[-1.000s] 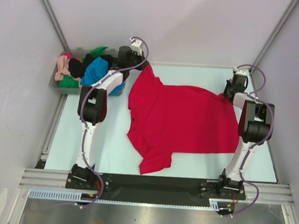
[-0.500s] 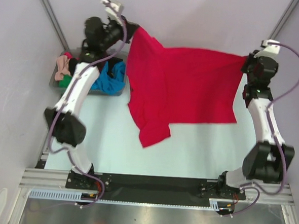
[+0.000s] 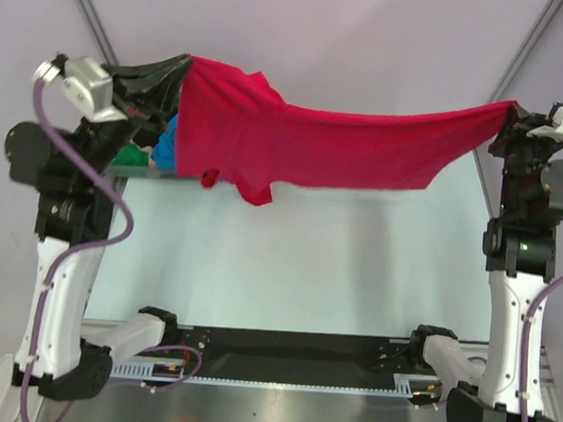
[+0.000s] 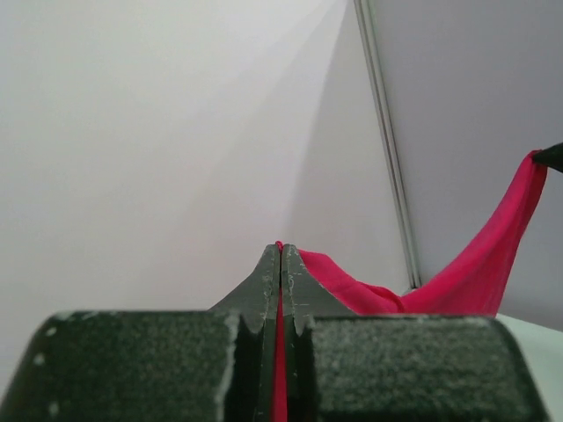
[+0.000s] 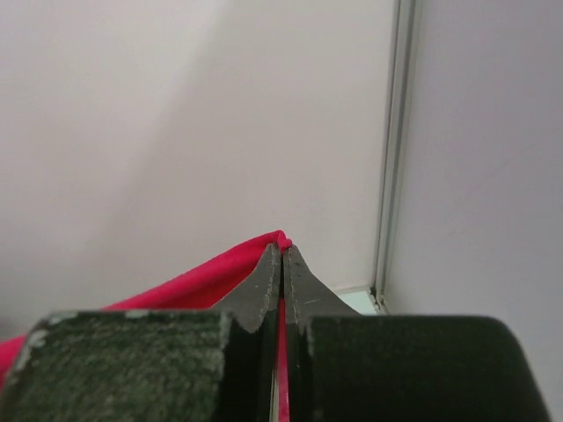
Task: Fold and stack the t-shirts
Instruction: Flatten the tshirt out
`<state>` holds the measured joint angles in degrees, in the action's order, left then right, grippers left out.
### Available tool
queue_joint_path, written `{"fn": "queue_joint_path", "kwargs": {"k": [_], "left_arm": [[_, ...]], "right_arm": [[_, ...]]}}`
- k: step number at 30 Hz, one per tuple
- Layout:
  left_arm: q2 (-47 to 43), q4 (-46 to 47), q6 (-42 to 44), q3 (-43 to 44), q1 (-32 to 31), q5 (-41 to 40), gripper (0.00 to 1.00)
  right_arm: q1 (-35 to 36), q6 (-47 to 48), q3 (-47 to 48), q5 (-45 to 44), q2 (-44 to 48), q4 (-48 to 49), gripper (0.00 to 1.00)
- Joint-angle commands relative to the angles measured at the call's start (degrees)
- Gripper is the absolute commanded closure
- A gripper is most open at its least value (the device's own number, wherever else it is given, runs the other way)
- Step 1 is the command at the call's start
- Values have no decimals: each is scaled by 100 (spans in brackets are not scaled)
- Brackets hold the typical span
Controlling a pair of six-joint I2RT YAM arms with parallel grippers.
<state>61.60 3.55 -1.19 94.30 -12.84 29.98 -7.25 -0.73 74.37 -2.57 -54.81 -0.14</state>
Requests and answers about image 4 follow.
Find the red t shirt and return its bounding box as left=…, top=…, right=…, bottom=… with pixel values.
left=273, top=155, right=547, bottom=421

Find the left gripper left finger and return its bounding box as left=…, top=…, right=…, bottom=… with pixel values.
left=8, top=244, right=281, bottom=421

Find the aluminium rail frame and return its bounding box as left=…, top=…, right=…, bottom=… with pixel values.
left=354, top=0, right=422, bottom=290

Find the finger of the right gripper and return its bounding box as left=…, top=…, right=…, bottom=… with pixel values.
left=532, top=142, right=563, bottom=168

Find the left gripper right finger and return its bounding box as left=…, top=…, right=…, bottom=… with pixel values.
left=281, top=244, right=551, bottom=421

